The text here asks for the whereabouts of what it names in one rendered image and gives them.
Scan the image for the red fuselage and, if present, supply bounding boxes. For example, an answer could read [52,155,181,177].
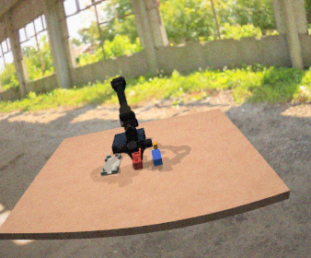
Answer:
[132,148,143,170]

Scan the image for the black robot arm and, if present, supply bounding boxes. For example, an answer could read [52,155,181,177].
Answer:
[110,76,142,154]

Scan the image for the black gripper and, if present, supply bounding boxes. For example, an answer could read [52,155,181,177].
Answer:
[117,136,153,160]

